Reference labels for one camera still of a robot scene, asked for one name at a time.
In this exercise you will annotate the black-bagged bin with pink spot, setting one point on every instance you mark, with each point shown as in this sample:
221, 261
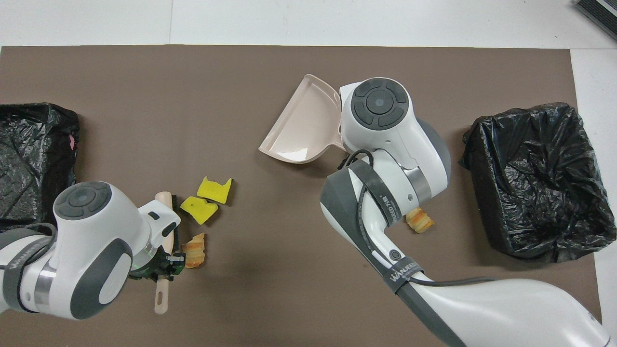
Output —
33, 159

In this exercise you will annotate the beige plastic dustpan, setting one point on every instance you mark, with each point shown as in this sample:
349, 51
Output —
303, 125

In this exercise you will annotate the brown table mat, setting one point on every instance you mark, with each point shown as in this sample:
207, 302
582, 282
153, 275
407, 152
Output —
144, 96

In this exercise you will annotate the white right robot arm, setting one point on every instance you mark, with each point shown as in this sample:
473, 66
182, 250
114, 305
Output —
385, 140

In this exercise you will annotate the striped toy croissant piece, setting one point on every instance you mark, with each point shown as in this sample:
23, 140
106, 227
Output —
420, 221
195, 251

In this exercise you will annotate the notched yellow sponge chunk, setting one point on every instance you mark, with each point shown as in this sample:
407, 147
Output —
214, 191

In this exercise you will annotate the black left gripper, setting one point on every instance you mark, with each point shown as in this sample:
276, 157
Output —
161, 269

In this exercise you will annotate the dark grey ribbed object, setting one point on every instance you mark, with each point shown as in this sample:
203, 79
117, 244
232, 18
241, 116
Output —
600, 12

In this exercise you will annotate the beige brush with black bristles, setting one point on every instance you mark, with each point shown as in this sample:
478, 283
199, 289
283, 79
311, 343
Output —
161, 299

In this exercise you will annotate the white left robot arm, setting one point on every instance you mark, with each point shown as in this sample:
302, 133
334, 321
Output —
96, 231

